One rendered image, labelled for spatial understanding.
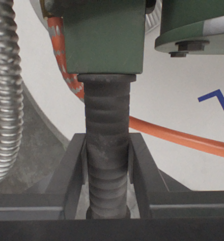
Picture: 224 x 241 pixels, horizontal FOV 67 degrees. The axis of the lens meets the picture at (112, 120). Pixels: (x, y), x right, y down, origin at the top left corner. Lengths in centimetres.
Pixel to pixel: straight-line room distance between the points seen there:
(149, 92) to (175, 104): 5
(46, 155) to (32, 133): 13
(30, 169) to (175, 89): 78
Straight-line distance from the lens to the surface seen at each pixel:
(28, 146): 92
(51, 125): 62
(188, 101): 27
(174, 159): 31
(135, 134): 15
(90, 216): 18
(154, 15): 29
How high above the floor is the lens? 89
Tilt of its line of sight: 47 degrees down
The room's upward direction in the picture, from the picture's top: 72 degrees clockwise
